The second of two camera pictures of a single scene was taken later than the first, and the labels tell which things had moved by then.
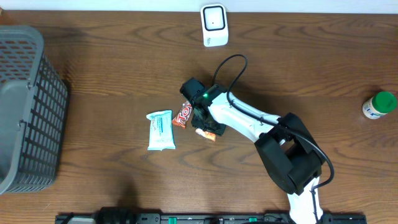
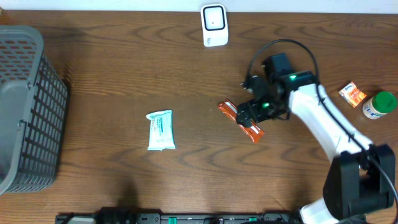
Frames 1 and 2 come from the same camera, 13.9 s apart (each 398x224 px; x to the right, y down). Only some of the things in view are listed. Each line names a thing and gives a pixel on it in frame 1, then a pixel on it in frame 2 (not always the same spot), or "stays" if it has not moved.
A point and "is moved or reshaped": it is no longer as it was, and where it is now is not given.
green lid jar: [379, 106] stays
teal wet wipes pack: [161, 130] stays
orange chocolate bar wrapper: [181, 117] is moved or reshaped
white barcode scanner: [214, 25] stays
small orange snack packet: [206, 134] -> [352, 94]
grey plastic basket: [33, 97] stays
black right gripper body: [208, 126] -> [267, 107]
